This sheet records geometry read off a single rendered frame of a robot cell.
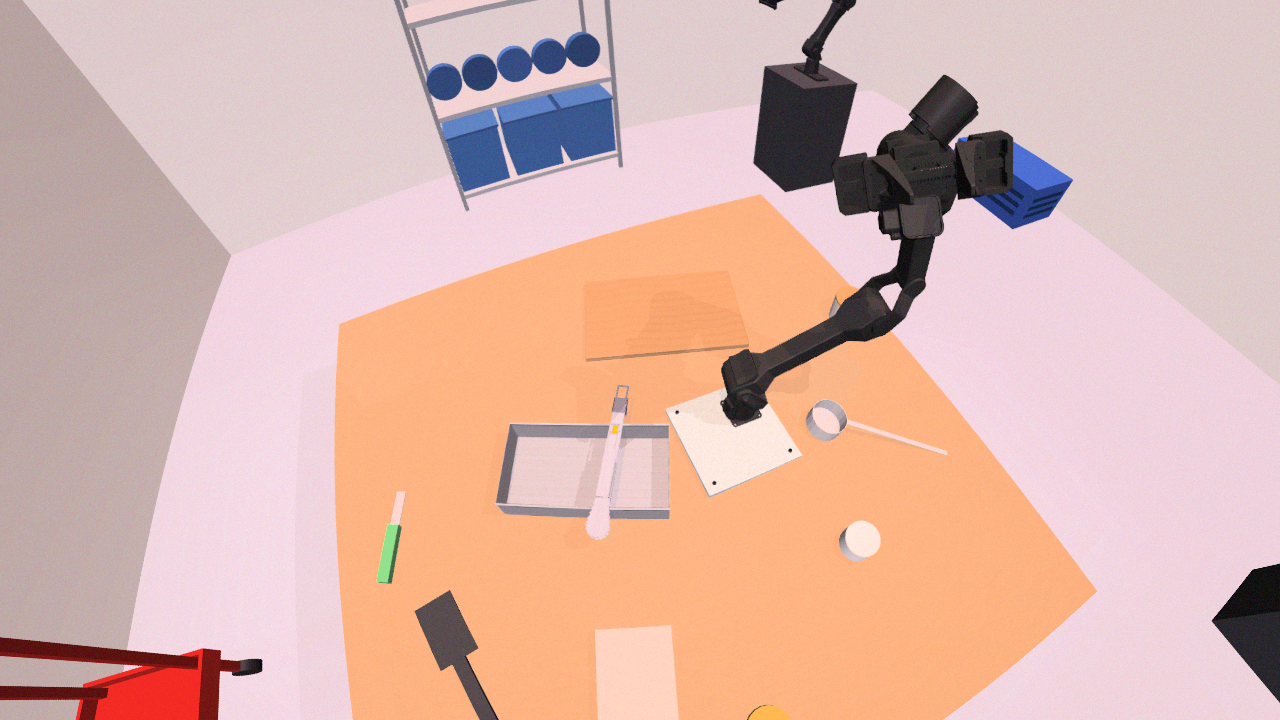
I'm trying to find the orange flat round disc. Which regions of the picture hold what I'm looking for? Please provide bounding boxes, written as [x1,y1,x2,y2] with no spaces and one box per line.
[748,705,791,720]

